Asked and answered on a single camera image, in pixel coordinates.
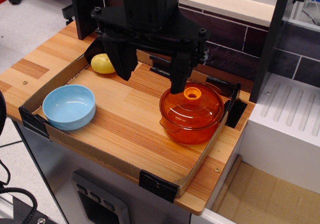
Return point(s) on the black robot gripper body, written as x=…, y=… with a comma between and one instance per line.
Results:
x=156, y=26

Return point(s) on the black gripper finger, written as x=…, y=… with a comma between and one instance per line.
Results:
x=180, y=69
x=121, y=54

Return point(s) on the orange glass pot lid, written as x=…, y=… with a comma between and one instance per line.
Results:
x=197, y=107

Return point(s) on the orange glass pot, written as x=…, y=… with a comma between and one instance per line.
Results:
x=195, y=136

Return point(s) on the cardboard fence with black tape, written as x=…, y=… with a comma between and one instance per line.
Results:
x=126, y=137

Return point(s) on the yellow potato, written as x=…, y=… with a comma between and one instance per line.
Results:
x=101, y=63

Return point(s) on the light blue bowl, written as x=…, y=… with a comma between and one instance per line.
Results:
x=69, y=107

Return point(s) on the white drying rack sink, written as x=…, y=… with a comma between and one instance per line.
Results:
x=282, y=135

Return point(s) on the grey oven control panel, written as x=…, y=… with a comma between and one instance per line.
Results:
x=99, y=205

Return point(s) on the dark vertical post left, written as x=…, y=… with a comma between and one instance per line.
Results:
x=85, y=24

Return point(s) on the dark vertical post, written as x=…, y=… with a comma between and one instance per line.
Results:
x=85, y=24
x=262, y=74

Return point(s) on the dark vertical post right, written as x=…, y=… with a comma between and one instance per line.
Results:
x=262, y=74

